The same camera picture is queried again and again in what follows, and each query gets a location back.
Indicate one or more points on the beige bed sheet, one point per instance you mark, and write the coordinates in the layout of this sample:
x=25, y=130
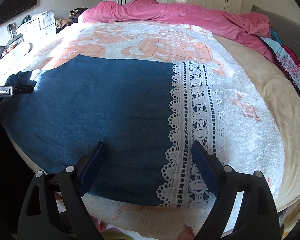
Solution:
x=283, y=103

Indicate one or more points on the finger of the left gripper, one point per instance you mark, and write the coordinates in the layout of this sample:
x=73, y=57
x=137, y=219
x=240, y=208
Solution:
x=22, y=89

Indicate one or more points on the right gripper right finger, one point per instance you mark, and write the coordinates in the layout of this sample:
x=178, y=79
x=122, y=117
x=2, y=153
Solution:
x=257, y=218

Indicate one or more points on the white drawer cabinet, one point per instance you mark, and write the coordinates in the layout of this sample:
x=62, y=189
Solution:
x=40, y=24

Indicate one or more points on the floral teal pink pillow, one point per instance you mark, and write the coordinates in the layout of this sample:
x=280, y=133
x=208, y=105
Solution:
x=286, y=60

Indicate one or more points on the white orange plush blanket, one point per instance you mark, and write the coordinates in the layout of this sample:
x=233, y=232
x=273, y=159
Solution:
x=252, y=138

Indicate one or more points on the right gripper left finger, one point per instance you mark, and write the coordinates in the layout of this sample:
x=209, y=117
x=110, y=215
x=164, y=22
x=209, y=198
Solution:
x=53, y=207

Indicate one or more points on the blue denim pants lace trim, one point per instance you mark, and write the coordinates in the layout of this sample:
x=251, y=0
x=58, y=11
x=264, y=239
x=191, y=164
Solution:
x=148, y=114

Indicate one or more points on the pile of folded clothes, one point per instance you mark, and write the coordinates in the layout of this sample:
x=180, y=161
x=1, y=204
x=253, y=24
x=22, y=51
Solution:
x=73, y=18

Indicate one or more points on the pink duvet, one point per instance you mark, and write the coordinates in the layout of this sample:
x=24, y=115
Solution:
x=246, y=29

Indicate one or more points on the grey padded headboard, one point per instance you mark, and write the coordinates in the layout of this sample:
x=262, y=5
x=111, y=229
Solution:
x=288, y=30

